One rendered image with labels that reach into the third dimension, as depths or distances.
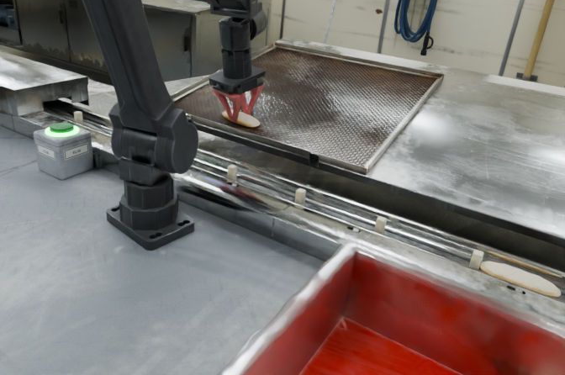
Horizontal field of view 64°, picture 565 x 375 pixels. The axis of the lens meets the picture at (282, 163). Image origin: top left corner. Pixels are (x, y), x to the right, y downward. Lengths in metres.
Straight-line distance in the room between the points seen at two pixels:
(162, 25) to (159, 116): 3.13
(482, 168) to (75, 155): 0.73
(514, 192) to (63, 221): 0.72
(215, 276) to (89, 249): 0.19
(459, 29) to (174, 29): 2.41
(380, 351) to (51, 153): 0.63
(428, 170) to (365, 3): 3.84
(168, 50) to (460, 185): 3.15
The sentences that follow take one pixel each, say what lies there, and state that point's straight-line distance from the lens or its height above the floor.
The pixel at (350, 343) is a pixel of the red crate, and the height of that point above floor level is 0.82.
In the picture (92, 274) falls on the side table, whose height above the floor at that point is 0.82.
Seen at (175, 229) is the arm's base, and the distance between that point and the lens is 0.70.
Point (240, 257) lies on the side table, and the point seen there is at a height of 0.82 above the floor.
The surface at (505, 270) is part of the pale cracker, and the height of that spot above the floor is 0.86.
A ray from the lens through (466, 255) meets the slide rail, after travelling 0.71.
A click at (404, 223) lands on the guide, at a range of 0.73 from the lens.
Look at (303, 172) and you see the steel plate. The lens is 0.93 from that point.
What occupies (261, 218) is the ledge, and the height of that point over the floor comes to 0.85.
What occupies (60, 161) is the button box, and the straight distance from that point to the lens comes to 0.88.
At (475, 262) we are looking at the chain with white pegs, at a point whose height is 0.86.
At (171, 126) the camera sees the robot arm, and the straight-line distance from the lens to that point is 0.63.
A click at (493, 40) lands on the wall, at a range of 4.35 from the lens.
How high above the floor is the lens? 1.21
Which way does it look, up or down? 24 degrees down
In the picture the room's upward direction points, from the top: 5 degrees clockwise
